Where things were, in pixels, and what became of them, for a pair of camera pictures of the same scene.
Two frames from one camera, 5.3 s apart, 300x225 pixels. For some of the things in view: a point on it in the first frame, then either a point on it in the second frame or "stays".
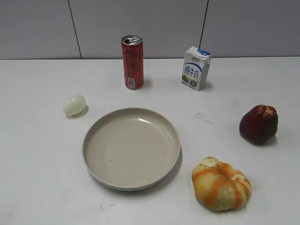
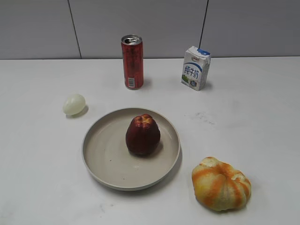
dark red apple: (259, 123) to (143, 135)
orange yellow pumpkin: (220, 186) stays
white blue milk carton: (196, 64) stays
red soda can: (132, 48) stays
